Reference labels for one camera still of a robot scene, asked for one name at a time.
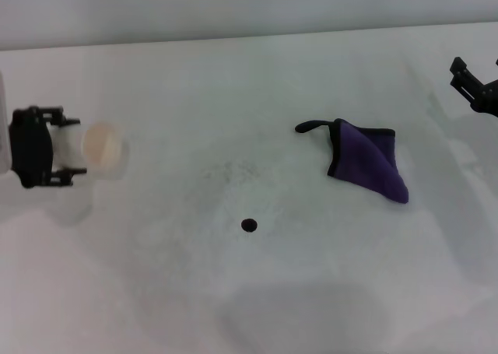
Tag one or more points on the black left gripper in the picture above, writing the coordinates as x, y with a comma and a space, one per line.
30, 148

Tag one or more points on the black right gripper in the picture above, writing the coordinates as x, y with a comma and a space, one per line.
487, 103

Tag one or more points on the white paper cup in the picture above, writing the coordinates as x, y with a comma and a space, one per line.
99, 148

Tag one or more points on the purple rag with black trim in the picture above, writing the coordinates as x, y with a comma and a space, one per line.
363, 163

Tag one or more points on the black water stain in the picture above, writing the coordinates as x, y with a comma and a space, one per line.
249, 225

